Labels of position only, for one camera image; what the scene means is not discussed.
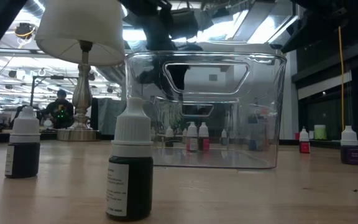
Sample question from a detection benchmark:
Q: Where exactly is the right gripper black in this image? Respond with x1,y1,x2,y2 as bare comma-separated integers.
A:
292,0,358,19

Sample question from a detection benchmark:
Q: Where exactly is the green wipes container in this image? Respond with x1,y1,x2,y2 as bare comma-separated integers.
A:
314,124,327,141

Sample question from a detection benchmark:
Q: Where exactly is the small dark dropper bottle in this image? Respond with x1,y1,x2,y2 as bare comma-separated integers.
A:
105,96,154,222
165,126,174,148
4,105,42,179

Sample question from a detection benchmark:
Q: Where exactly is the black metal stand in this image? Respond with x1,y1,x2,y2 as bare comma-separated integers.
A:
29,74,78,110

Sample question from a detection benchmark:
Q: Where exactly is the yellow cable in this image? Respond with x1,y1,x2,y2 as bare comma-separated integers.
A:
337,26,346,132

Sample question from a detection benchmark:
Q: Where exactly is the clear plastic bin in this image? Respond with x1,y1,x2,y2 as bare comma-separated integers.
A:
124,50,288,170

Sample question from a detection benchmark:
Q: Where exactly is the tall red squeeze bottle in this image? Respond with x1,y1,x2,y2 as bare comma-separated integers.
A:
257,106,269,146

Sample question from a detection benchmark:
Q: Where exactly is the ceiling cable reel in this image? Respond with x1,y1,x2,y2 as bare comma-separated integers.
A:
14,22,37,40

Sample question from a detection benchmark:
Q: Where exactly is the table lamp white shade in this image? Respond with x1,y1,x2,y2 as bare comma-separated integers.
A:
35,0,126,142

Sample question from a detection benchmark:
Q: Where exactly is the tall blue squeeze bottle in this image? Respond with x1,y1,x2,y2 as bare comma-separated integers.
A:
247,113,262,152

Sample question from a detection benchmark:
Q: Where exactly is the grey cloth cover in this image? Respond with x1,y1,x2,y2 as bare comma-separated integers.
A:
96,98,126,136

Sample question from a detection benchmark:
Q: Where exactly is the person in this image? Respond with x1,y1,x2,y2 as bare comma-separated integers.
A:
40,89,75,130

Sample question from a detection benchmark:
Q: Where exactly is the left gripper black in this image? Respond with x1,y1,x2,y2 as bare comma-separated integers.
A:
141,5,203,93

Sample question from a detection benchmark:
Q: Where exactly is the small purple dropper bottle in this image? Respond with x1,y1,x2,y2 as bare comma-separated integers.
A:
340,125,358,166

